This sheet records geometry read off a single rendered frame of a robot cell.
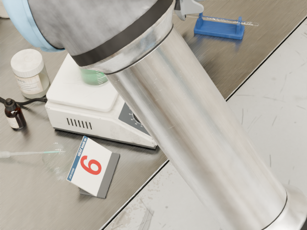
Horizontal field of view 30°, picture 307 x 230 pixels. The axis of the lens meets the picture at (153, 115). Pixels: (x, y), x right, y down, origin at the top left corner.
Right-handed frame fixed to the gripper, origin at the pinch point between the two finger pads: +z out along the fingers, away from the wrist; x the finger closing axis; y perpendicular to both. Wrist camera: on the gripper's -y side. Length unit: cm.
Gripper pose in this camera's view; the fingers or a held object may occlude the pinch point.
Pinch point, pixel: (180, 13)
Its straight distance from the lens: 118.5
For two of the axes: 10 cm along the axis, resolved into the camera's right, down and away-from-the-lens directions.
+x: 2.7, -7.6, 5.9
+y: 9.6, 1.6, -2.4
